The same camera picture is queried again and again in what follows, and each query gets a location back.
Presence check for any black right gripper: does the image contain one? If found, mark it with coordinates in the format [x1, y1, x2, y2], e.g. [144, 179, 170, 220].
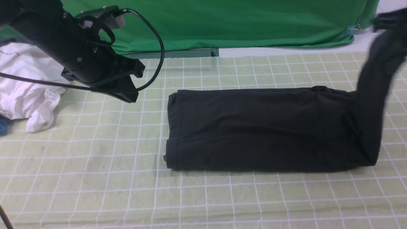
[373, 8, 407, 32]

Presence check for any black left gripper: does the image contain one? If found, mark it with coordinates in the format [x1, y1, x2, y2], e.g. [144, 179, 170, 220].
[10, 10, 145, 103]

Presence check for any dark gray long-sleeve top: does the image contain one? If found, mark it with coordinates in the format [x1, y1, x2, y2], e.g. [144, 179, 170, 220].
[164, 31, 406, 173]

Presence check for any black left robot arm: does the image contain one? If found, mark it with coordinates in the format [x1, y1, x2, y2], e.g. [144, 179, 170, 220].
[1, 0, 145, 103]

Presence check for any metal binder clip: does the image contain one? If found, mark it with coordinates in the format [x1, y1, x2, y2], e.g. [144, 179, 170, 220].
[345, 24, 362, 37]

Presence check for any green backdrop cloth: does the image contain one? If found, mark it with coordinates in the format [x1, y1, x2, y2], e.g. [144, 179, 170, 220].
[61, 0, 378, 51]

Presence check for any green grid-pattern table mat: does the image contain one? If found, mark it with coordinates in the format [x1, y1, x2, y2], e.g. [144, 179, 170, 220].
[0, 52, 407, 229]

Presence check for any white crumpled garment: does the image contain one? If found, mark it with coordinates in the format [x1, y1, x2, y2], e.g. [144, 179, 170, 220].
[0, 43, 68, 132]

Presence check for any blue cloth at left edge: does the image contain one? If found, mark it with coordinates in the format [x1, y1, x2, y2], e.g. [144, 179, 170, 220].
[0, 116, 9, 136]

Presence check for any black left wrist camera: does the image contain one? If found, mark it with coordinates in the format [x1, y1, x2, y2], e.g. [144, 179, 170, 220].
[75, 5, 126, 30]

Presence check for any black camera cable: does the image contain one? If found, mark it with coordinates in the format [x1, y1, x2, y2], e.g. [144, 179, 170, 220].
[0, 9, 165, 94]

